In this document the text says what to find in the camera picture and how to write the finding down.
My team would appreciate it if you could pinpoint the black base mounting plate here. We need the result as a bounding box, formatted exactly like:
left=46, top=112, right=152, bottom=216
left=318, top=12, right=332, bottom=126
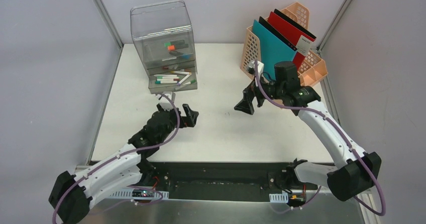
left=137, top=162, right=317, bottom=202

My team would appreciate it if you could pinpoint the red folder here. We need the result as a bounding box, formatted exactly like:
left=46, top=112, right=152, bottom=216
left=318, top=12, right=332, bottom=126
left=267, top=9, right=316, bottom=69

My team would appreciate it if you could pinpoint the green cap black highlighter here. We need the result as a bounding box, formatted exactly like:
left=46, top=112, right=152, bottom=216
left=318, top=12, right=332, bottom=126
left=164, top=40, right=185, bottom=47

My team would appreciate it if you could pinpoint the dark red cap marker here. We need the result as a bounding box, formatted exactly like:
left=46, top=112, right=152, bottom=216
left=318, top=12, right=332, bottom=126
left=156, top=78, right=180, bottom=83

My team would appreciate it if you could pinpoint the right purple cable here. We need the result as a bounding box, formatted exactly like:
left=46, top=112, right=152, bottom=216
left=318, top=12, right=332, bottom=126
left=254, top=60, right=387, bottom=216

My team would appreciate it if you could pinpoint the teal folder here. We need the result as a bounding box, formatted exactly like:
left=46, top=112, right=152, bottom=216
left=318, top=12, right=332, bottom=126
left=252, top=17, right=297, bottom=80

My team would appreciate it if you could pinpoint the teal cap marker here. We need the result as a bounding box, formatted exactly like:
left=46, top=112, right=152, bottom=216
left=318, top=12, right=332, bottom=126
left=155, top=80, right=179, bottom=84

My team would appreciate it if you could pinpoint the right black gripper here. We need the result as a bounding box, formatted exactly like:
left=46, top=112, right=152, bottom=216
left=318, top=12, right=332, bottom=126
left=234, top=72, right=285, bottom=115

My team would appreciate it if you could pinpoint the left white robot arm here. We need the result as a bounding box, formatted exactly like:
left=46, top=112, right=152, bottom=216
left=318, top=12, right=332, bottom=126
left=48, top=104, right=199, bottom=223

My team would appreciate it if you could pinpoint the orange cap black highlighter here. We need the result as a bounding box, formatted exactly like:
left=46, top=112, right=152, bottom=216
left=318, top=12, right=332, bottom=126
left=167, top=44, right=189, bottom=51

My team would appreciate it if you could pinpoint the blue cap black highlighter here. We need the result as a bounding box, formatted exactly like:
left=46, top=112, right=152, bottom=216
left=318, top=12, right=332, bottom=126
left=169, top=50, right=191, bottom=59

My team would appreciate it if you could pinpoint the peach plastic file rack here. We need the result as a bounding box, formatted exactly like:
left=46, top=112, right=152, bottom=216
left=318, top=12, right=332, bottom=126
left=241, top=2, right=328, bottom=86

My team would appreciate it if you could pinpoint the purple cap marker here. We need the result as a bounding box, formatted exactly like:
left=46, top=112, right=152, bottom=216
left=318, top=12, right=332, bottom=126
left=177, top=74, right=191, bottom=86

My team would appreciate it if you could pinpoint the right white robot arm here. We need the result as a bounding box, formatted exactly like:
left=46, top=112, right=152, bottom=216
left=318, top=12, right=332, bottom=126
left=234, top=60, right=382, bottom=201

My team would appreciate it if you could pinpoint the yellow cap marker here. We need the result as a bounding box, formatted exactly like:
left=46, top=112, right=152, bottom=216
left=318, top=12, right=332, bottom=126
left=170, top=71, right=191, bottom=75

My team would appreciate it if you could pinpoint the clear grey drawer organizer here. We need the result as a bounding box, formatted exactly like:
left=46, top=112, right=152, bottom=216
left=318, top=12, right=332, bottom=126
left=130, top=0, right=198, bottom=93

